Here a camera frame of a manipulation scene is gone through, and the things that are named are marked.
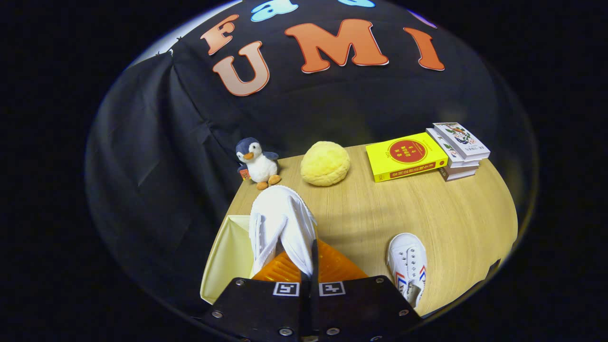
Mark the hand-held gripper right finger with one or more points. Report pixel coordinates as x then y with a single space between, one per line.
315 270

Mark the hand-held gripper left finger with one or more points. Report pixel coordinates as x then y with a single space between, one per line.
266 311

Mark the white canvas shoe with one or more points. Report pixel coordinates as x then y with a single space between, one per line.
282 223
407 266

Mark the cream fabric storage box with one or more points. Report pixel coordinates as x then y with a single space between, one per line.
228 261

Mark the yellow round plush bun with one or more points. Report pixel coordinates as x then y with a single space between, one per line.
325 164

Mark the penguin plush toy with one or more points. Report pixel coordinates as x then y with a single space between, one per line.
259 164

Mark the yellow book with red circle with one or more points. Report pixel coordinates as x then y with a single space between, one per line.
406 156

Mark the white book with green print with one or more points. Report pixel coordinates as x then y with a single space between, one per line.
444 149

